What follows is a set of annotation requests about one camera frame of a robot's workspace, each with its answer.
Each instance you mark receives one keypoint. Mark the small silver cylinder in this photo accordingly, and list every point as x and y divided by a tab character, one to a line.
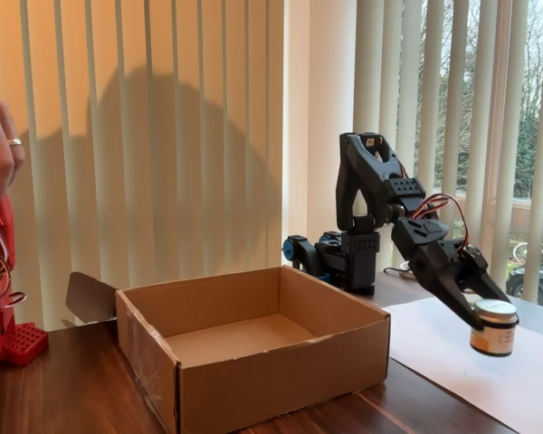
498	336

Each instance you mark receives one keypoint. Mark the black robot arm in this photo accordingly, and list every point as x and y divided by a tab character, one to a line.
366	181

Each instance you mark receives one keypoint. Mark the open cardboard box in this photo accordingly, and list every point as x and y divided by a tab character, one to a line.
262	389

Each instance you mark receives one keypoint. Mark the dark parked car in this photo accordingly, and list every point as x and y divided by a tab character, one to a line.
515	282

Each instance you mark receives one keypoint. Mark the masking tape roll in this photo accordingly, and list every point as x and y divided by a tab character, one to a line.
405	267

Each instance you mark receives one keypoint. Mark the white paper with circles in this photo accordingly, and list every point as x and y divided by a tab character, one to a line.
439	348

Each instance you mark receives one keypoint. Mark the white vertical window blinds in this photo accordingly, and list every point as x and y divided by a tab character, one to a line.
131	135
479	113

